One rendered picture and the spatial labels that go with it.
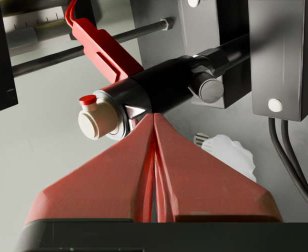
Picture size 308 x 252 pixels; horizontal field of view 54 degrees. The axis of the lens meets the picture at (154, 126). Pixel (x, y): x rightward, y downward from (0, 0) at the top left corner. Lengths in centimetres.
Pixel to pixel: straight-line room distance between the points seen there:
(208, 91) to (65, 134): 34
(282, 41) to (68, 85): 32
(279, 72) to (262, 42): 2
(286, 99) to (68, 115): 33
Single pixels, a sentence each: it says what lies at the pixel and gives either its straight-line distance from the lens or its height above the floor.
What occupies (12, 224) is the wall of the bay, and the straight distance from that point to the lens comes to 49.
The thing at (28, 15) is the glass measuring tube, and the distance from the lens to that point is 43.
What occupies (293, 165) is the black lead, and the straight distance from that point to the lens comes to 24.
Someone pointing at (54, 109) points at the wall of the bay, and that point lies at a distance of 46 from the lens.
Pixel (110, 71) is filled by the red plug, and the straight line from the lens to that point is 18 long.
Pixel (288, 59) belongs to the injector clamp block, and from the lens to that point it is 23.
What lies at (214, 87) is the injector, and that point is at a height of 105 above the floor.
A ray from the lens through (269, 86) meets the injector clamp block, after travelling 24.
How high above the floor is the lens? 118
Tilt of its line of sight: 37 degrees down
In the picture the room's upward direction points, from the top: 121 degrees counter-clockwise
